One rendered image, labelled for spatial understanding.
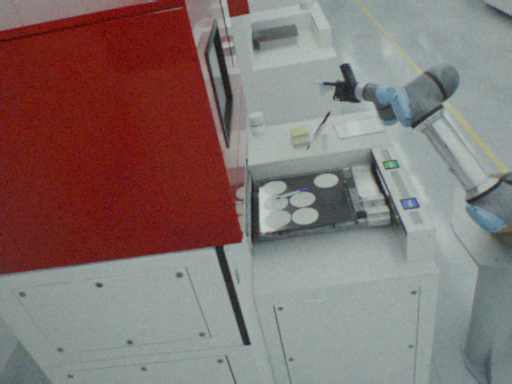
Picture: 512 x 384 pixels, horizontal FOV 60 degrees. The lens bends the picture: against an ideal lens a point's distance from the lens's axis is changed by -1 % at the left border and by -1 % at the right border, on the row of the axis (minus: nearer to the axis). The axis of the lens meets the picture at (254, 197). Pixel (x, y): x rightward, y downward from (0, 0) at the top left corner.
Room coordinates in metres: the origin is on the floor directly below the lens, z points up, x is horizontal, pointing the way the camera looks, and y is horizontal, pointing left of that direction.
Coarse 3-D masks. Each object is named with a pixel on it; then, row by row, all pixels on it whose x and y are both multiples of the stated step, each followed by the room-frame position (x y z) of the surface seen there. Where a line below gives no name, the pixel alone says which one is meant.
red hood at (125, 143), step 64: (0, 0) 1.40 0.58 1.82; (64, 0) 1.12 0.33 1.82; (128, 0) 0.93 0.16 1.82; (192, 0) 0.96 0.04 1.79; (0, 64) 0.91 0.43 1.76; (64, 64) 0.90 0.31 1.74; (128, 64) 0.88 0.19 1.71; (192, 64) 0.87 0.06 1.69; (0, 128) 0.92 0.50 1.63; (64, 128) 0.90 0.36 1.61; (128, 128) 0.89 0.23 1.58; (192, 128) 0.87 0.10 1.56; (0, 192) 0.93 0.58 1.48; (64, 192) 0.91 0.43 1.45; (128, 192) 0.89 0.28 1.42; (192, 192) 0.88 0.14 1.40; (0, 256) 0.94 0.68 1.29; (64, 256) 0.92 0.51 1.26; (128, 256) 0.90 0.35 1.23
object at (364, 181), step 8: (352, 176) 1.57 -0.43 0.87; (360, 176) 1.54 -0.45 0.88; (368, 176) 1.53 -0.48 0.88; (360, 184) 1.48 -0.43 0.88; (368, 184) 1.47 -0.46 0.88; (360, 192) 1.43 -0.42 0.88; (368, 192) 1.42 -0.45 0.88; (376, 192) 1.41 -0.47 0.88; (368, 224) 1.25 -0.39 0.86; (376, 224) 1.24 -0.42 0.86
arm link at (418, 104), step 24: (408, 96) 1.26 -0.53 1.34; (432, 96) 1.24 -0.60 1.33; (408, 120) 1.23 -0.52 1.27; (432, 120) 1.20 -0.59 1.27; (432, 144) 1.19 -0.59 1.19; (456, 144) 1.15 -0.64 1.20; (456, 168) 1.11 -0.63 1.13; (480, 168) 1.09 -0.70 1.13; (480, 192) 1.03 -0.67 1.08; (504, 192) 1.02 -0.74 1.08; (480, 216) 0.99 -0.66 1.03; (504, 216) 0.97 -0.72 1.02
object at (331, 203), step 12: (276, 180) 1.61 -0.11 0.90; (288, 180) 1.59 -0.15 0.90; (300, 180) 1.57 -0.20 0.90; (312, 180) 1.55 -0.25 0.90; (264, 192) 1.54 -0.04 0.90; (288, 192) 1.50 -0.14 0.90; (312, 192) 1.47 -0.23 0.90; (324, 192) 1.45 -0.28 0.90; (336, 192) 1.44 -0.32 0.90; (288, 204) 1.42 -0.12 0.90; (312, 204) 1.39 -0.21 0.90; (324, 204) 1.37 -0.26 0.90; (336, 204) 1.36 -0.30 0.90; (348, 204) 1.34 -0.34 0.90; (264, 216) 1.38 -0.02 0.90; (324, 216) 1.30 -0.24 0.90; (336, 216) 1.29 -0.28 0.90; (348, 216) 1.27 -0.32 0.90; (264, 228) 1.31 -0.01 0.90; (276, 228) 1.29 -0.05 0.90; (288, 228) 1.28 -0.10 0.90
